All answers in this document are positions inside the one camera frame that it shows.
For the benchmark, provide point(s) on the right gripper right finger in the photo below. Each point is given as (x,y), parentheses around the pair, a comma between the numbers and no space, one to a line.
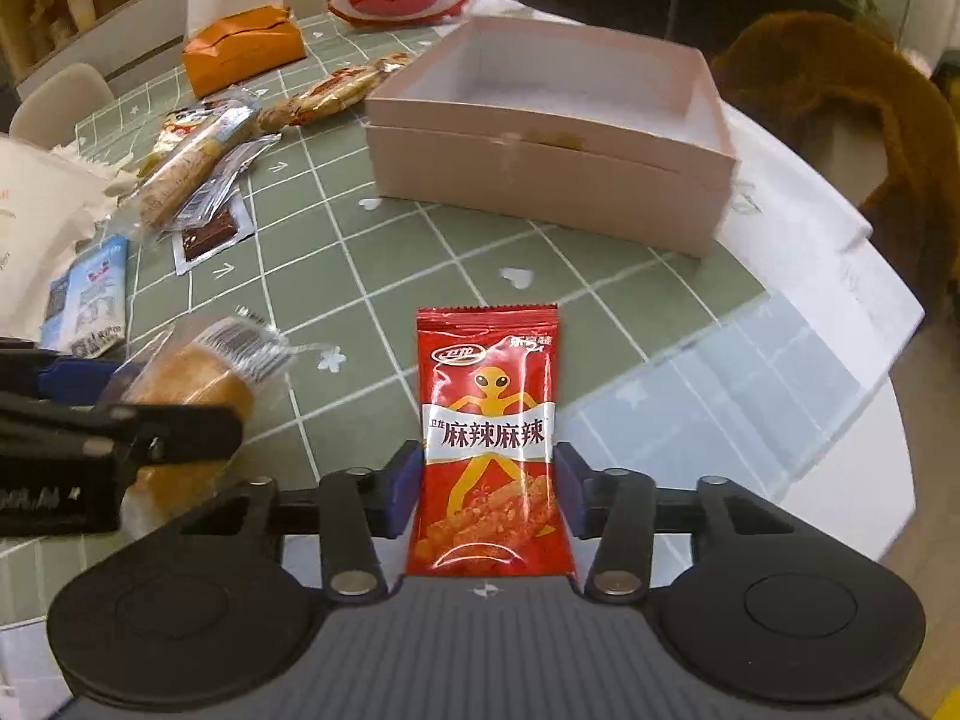
(616,508)

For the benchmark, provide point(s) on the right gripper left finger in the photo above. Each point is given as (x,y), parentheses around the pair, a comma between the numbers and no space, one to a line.
(355,507)

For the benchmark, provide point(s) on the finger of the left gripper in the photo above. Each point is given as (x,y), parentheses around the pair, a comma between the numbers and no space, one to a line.
(46,440)
(44,375)

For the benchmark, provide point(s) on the blue white snack bag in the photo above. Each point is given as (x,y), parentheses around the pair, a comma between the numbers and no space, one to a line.
(85,315)

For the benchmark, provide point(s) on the red spicy snack packet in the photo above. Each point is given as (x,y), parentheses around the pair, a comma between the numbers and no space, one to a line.
(487,503)

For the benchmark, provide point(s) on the round bread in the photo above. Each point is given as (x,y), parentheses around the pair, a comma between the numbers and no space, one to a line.
(230,363)

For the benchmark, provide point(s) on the long cheese bread packet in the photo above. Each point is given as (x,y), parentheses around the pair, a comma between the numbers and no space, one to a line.
(187,166)

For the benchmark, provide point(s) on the brown jelly bar packet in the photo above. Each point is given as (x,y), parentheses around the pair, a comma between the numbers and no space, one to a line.
(231,225)

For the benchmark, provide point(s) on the small clear snack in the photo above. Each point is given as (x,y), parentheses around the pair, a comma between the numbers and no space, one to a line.
(205,202)

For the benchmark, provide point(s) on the yellow panda snack bag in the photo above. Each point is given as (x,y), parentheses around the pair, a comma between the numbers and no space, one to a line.
(176,126)

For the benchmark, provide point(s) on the red rice cracker packet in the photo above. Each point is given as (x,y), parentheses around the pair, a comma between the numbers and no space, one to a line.
(338,92)

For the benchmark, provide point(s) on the green checked tablecloth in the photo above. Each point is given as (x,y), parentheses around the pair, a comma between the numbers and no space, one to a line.
(674,366)

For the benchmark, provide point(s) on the white chair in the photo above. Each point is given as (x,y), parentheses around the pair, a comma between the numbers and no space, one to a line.
(47,117)

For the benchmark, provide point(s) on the white paper sheets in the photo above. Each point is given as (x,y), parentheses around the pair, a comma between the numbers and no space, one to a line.
(801,238)

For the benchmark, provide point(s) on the pink cardboard box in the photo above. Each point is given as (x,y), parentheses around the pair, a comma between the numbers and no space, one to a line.
(598,130)

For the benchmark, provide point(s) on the orange tissue box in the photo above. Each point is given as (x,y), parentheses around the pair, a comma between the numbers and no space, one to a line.
(230,41)

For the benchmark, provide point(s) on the brown fuzzy coat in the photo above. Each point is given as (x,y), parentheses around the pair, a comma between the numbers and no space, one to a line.
(790,68)

